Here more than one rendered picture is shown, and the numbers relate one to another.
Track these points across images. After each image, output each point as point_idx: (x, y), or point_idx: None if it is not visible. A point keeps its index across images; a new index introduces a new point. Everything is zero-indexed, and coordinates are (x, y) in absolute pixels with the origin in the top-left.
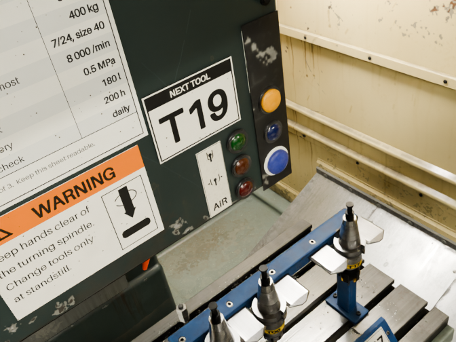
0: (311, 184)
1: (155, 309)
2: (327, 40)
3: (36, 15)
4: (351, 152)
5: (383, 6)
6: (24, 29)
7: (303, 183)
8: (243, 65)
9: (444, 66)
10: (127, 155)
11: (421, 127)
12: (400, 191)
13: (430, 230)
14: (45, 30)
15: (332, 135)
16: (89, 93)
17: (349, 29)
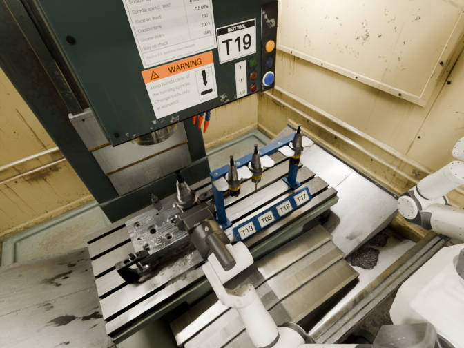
0: (284, 130)
1: (202, 177)
2: (302, 54)
3: None
4: (305, 114)
5: (332, 36)
6: None
7: (279, 131)
8: (259, 25)
9: (357, 69)
10: (207, 54)
11: (341, 101)
12: (326, 135)
13: (337, 155)
14: None
15: (297, 105)
16: (195, 19)
17: (314, 48)
